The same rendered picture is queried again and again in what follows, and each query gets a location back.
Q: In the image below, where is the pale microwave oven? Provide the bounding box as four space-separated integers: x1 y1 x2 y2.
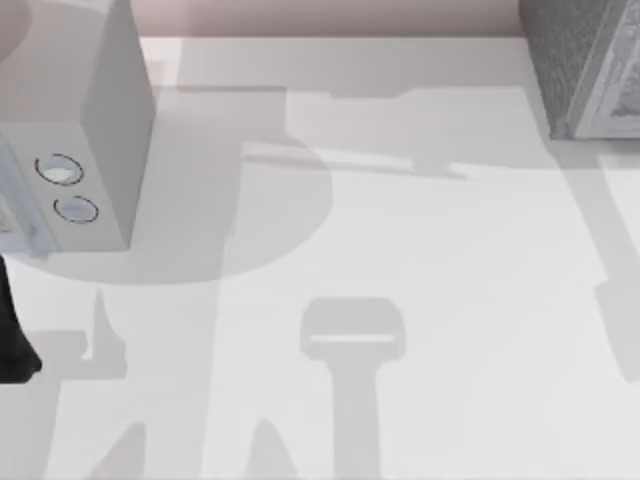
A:
0 0 156 257

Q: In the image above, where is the grey cabinet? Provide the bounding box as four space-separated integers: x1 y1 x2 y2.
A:
517 0 640 142

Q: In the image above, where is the large microwave knob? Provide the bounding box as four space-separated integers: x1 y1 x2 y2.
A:
34 153 85 187

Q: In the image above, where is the small microwave knob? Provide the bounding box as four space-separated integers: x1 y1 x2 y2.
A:
52 195 100 225

